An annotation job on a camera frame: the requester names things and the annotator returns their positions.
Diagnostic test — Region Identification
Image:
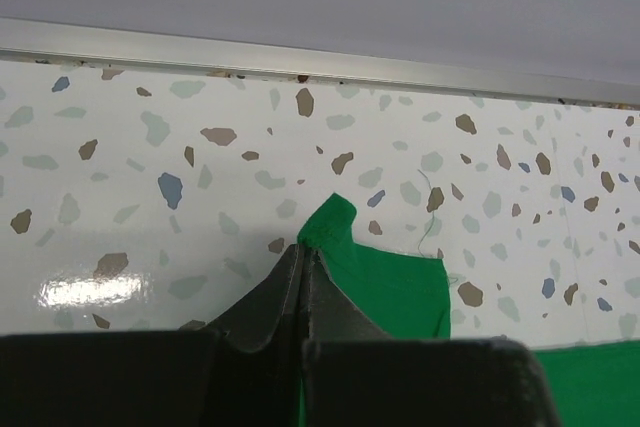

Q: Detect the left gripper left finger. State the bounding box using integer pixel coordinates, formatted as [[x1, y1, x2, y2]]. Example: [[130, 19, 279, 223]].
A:
[[1, 245, 304, 426]]

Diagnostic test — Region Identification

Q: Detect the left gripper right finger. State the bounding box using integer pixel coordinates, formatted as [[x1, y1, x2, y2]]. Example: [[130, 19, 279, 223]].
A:
[[300, 250, 561, 426]]

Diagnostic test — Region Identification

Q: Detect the green t-shirt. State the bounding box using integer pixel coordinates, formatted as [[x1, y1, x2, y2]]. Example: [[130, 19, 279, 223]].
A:
[[297, 194, 639, 426]]

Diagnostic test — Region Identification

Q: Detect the aluminium table edge strip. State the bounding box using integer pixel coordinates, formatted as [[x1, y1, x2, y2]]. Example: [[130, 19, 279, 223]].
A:
[[1, 18, 639, 107]]

